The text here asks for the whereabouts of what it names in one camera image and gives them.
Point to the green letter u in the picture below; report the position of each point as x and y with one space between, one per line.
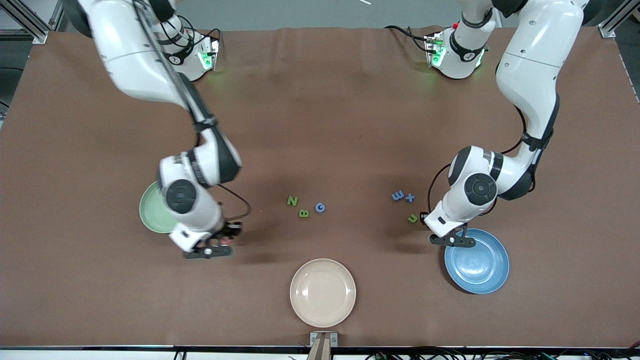
412 221

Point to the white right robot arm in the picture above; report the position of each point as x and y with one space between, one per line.
130 55

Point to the blue letter G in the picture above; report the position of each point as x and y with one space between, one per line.
317 208

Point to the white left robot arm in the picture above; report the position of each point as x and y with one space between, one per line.
530 60

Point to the aluminium frame post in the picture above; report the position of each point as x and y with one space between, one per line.
31 25
612 25

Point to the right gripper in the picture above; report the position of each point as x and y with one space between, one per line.
231 231

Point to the beige plate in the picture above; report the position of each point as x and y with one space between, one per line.
323 293

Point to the blue letter m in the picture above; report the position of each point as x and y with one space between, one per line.
397 196

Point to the grey bracket with tan bar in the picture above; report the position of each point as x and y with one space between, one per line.
322 345

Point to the blue letter x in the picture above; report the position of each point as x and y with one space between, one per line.
410 197

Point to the brown table cover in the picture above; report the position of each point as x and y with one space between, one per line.
400 300

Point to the green plate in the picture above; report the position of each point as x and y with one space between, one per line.
152 212

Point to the green letter B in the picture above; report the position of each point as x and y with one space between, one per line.
303 213

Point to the green letter N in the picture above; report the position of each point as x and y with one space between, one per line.
292 201

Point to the blue plate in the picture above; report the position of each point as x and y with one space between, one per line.
480 267

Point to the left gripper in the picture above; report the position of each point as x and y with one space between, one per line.
422 220

